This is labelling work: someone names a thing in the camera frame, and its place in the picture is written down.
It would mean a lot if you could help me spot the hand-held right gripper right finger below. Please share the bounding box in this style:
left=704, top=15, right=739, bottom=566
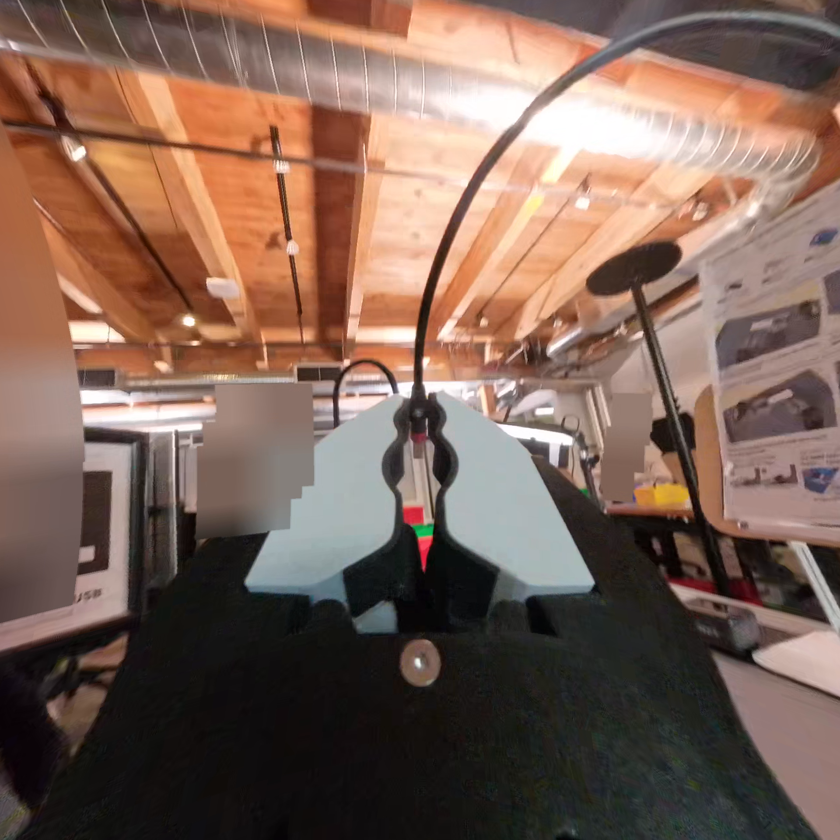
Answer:
left=430, top=392, right=597, bottom=595

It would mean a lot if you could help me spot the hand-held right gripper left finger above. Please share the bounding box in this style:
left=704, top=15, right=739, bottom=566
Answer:
left=244, top=394, right=404, bottom=595

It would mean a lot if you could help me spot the black cable with red-ringed plug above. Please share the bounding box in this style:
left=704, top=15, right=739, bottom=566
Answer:
left=408, top=10, right=840, bottom=519

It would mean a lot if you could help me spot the white light panel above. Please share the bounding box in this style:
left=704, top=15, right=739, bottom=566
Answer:
left=495, top=387, right=595, bottom=490

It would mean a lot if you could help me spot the wooden backboard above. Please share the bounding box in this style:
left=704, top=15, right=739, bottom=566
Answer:
left=692, top=387, right=840, bottom=547

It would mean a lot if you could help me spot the framed black white tag sign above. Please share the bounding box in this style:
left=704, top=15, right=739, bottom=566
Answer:
left=72, top=427, right=148, bottom=624

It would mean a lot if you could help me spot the dark grey power station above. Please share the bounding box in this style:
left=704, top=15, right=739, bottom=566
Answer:
left=689, top=600, right=765, bottom=654

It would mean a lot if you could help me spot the black disc floor lamp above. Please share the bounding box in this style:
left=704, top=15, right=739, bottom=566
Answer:
left=586, top=241, right=736, bottom=598

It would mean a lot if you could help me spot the instruction sheet in acrylic holder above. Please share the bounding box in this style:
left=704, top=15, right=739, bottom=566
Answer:
left=699, top=180, right=840, bottom=529

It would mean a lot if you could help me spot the instruction poster on stand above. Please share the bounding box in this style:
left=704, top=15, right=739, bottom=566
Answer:
left=751, top=541, right=840, bottom=697

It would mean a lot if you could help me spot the thin black cable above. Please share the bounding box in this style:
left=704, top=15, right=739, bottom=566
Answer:
left=332, top=359, right=400, bottom=431

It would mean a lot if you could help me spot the silver ceiling duct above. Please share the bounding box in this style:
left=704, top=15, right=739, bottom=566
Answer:
left=0, top=0, right=824, bottom=198

